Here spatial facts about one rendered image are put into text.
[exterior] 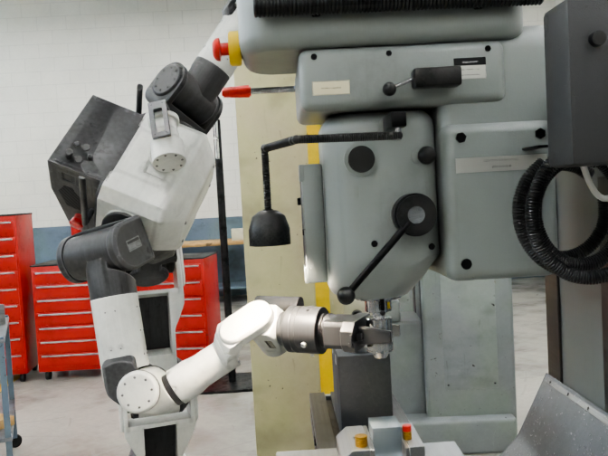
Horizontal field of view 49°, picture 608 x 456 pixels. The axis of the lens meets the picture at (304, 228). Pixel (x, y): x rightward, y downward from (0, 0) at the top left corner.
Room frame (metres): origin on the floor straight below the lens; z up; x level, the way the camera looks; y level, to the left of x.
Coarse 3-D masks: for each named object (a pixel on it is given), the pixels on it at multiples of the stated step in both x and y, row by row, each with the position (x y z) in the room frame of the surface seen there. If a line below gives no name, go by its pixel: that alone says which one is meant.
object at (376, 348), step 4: (368, 324) 1.19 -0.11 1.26; (388, 324) 1.19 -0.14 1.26; (392, 324) 1.20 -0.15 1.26; (380, 328) 1.18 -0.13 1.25; (384, 328) 1.18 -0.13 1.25; (388, 328) 1.19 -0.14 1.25; (392, 328) 1.20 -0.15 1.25; (392, 332) 1.20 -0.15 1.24; (392, 336) 1.20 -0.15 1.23; (372, 344) 1.19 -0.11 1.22; (376, 344) 1.18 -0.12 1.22; (380, 344) 1.18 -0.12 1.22; (384, 344) 1.18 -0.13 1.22; (388, 344) 1.19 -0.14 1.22; (392, 344) 1.19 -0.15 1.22; (368, 348) 1.20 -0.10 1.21; (372, 348) 1.19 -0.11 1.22; (376, 348) 1.18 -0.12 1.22; (380, 348) 1.18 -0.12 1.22; (384, 348) 1.18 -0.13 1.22; (388, 348) 1.19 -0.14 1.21; (392, 348) 1.19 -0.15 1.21; (372, 352) 1.19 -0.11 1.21; (376, 352) 1.18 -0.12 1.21; (380, 352) 1.18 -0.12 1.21; (384, 352) 1.18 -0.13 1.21; (388, 352) 1.19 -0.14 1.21
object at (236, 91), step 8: (224, 88) 1.29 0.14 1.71; (232, 88) 1.29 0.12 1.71; (240, 88) 1.29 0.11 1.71; (248, 88) 1.29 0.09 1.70; (256, 88) 1.29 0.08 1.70; (264, 88) 1.29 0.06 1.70; (272, 88) 1.29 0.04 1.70; (280, 88) 1.29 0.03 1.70; (288, 88) 1.29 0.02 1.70; (224, 96) 1.29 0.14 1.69; (232, 96) 1.29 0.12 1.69; (240, 96) 1.29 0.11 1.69; (248, 96) 1.29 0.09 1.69
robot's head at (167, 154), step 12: (156, 120) 1.35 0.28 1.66; (156, 144) 1.32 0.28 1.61; (168, 144) 1.31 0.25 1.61; (180, 144) 1.33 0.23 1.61; (156, 156) 1.31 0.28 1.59; (168, 156) 1.31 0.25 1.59; (180, 156) 1.32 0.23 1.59; (156, 168) 1.34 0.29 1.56; (168, 168) 1.34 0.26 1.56; (180, 168) 1.35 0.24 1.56
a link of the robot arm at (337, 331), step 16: (304, 320) 1.22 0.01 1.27; (320, 320) 1.23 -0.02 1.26; (336, 320) 1.21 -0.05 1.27; (352, 320) 1.19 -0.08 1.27; (304, 336) 1.22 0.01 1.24; (320, 336) 1.22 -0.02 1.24; (336, 336) 1.19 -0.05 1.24; (352, 336) 1.17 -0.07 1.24; (304, 352) 1.24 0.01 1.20; (320, 352) 1.23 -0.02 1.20; (352, 352) 1.18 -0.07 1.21
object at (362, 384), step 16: (336, 352) 1.55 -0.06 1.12; (368, 352) 1.52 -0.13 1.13; (336, 368) 1.58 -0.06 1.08; (352, 368) 1.50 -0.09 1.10; (368, 368) 1.50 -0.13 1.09; (384, 368) 1.51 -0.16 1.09; (336, 384) 1.61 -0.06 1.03; (352, 384) 1.50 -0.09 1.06; (368, 384) 1.50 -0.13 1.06; (384, 384) 1.51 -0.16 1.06; (336, 400) 1.64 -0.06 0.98; (352, 400) 1.50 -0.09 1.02; (368, 400) 1.50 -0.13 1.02; (384, 400) 1.51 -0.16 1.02; (352, 416) 1.50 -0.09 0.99; (368, 416) 1.50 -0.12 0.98
